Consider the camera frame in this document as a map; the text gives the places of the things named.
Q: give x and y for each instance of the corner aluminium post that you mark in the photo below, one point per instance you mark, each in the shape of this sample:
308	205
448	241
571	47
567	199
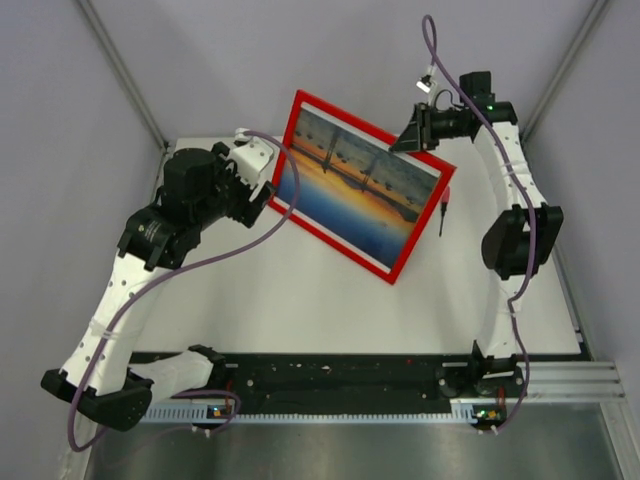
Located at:
595	15
120	70

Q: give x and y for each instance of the red picture frame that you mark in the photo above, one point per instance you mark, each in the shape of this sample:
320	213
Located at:
286	180

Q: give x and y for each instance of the right corner aluminium post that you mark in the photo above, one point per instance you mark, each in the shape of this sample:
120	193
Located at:
595	15

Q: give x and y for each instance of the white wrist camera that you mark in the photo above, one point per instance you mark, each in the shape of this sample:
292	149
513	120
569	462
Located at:
252	156
427	84

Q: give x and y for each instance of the red handled screwdriver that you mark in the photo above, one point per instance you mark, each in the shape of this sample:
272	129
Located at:
444	201

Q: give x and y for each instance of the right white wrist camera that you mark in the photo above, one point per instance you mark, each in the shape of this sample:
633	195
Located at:
427	84

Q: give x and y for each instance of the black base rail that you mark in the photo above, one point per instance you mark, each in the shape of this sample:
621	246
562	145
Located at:
359	384

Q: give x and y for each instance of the grey slotted cable duct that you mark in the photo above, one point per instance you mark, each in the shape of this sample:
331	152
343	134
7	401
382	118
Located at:
210	413

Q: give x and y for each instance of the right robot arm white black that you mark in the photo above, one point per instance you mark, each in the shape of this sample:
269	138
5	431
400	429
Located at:
518	242

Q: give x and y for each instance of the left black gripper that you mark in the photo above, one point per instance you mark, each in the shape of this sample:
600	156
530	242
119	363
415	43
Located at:
246	210

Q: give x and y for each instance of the left corner aluminium post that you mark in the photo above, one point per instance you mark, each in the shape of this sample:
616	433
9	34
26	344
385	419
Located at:
120	70

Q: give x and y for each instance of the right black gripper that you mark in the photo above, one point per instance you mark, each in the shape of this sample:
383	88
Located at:
418	134

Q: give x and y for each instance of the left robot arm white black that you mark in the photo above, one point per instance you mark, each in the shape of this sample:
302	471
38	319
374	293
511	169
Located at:
200	187

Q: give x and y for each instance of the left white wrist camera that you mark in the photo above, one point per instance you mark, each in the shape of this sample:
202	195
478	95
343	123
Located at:
252	156

